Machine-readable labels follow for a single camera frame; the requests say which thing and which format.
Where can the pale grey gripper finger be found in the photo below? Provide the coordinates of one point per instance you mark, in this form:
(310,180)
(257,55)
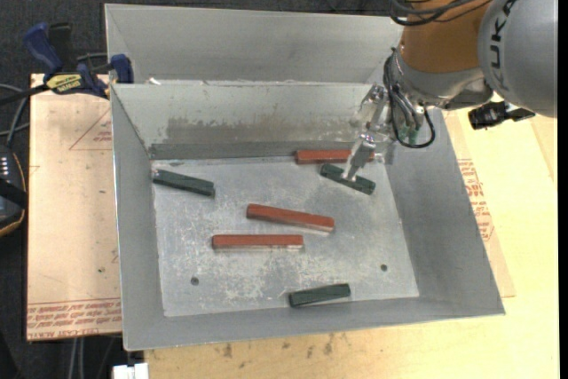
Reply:
(359,157)
(390,153)

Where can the dark green flat block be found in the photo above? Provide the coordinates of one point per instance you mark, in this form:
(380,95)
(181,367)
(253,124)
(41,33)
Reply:
(335,174)
(319,295)
(184,183)

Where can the red-brown flat block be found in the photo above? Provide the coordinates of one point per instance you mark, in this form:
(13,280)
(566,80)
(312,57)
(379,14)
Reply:
(257,241)
(288,216)
(321,155)

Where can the grey metal bin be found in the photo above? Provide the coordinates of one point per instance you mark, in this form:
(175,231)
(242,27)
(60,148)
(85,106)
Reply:
(266,270)

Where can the brown cardboard board, red print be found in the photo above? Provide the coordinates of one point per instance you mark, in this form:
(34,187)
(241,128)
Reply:
(71,208)

